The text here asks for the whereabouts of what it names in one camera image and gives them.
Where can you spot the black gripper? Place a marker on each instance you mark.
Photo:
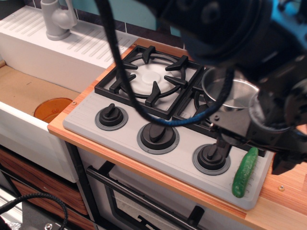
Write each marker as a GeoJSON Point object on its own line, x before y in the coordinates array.
{"type": "Point", "coordinates": [269, 122]}

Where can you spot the green toy pickle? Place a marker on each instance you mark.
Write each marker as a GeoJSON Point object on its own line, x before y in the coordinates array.
{"type": "Point", "coordinates": [244, 172]}

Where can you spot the stainless steel pot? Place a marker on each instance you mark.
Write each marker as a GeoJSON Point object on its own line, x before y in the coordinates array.
{"type": "Point", "coordinates": [240, 95]}

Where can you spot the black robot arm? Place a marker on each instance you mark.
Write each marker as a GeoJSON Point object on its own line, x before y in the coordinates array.
{"type": "Point", "coordinates": [265, 41]}

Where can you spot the black right stove knob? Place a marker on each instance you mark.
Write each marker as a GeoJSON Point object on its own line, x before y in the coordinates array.
{"type": "Point", "coordinates": [207, 163]}

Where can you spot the black stove knob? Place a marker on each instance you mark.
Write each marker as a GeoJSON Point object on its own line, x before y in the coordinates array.
{"type": "Point", "coordinates": [157, 139]}
{"type": "Point", "coordinates": [207, 163]}
{"type": "Point", "coordinates": [111, 118]}

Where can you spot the black middle stove knob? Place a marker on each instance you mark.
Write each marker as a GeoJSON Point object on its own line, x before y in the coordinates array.
{"type": "Point", "coordinates": [157, 139]}

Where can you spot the grey toy stove top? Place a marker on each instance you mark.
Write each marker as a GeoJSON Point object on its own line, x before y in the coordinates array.
{"type": "Point", "coordinates": [124, 140]}

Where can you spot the black left stove knob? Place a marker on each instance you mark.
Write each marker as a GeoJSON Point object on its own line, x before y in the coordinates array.
{"type": "Point", "coordinates": [111, 118]}

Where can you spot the black right burner grate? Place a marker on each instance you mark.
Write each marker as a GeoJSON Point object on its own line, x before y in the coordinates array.
{"type": "Point", "coordinates": [189, 102]}

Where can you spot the black burner grate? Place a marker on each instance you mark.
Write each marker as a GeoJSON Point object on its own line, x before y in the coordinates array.
{"type": "Point", "coordinates": [189, 102]}
{"type": "Point", "coordinates": [160, 82]}

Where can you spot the black left burner grate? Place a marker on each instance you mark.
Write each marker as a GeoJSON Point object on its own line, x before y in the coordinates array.
{"type": "Point", "coordinates": [160, 82]}

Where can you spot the oven door with window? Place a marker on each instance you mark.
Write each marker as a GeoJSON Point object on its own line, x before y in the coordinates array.
{"type": "Point", "coordinates": [135, 203]}

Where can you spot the orange plastic plate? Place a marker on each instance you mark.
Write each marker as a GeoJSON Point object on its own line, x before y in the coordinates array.
{"type": "Point", "coordinates": [50, 109]}

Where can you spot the wood grain drawer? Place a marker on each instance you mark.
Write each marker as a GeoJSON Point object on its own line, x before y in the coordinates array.
{"type": "Point", "coordinates": [27, 177]}

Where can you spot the white toy sink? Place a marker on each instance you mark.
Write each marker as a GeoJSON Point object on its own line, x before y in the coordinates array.
{"type": "Point", "coordinates": [34, 69]}

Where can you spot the grey toy faucet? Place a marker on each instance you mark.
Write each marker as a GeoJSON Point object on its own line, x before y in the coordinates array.
{"type": "Point", "coordinates": [58, 22]}

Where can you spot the black oven door handle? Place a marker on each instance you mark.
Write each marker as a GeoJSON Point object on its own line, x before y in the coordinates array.
{"type": "Point", "coordinates": [102, 175]}

